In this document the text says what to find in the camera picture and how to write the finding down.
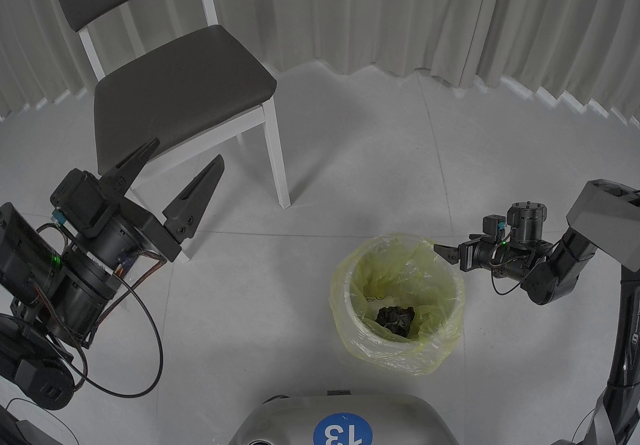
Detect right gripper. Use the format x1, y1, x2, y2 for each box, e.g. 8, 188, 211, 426
458, 238, 512, 277

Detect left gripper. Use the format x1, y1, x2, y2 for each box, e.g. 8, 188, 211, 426
74, 138, 225, 271

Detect yellow plastic bag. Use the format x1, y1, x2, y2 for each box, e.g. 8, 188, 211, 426
330, 232, 466, 377

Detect black plastic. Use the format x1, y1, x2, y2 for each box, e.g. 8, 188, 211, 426
376, 304, 417, 338

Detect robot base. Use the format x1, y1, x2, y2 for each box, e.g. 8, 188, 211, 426
234, 389, 460, 445

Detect white trash bin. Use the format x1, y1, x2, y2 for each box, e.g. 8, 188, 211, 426
342, 245, 465, 374

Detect dark grey white-legged chair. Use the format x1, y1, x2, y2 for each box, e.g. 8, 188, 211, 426
56, 0, 292, 264

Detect black cable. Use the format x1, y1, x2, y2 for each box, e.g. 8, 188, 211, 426
491, 253, 523, 296
62, 280, 165, 399

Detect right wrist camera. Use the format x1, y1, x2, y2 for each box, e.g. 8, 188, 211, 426
470, 214, 505, 241

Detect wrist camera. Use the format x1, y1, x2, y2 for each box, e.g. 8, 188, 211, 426
470, 214, 505, 241
49, 169, 121, 240

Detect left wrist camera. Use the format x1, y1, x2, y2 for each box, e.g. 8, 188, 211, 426
49, 169, 121, 240

